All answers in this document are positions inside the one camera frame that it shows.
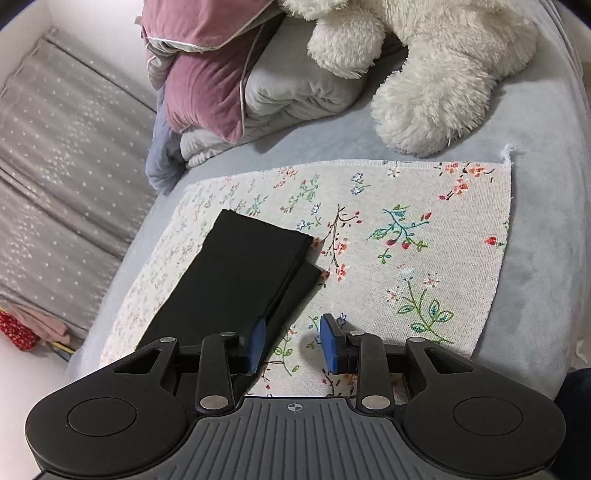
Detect floral cloth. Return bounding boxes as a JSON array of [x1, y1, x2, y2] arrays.
[[99, 143, 515, 400]]

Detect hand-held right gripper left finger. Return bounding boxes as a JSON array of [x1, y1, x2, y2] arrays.
[[111, 318, 269, 414]]

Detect grey star curtain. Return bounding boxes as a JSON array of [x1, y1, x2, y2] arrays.
[[0, 28, 160, 344]]

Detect grey quilt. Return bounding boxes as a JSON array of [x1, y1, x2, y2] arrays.
[[147, 18, 370, 169]]

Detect pink pillow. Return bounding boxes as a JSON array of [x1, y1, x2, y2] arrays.
[[141, 0, 284, 145]]

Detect grey bed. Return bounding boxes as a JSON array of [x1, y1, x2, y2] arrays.
[[67, 0, 591, 402]]

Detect red floral garment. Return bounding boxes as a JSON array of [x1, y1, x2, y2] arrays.
[[0, 310, 41, 352]]

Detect person's dark clothing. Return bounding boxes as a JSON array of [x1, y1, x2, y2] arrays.
[[554, 369, 591, 480]]

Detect blue-grey blanket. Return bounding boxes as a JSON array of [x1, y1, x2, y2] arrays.
[[145, 85, 188, 195]]

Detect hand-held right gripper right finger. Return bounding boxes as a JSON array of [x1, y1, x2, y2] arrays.
[[320, 313, 476, 411]]

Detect black pants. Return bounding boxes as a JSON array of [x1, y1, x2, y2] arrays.
[[136, 209, 324, 386]]

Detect white plush toy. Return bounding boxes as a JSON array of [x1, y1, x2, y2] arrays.
[[277, 0, 539, 158]]

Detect pink garment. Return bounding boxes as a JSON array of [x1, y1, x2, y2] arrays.
[[11, 305, 70, 340]]

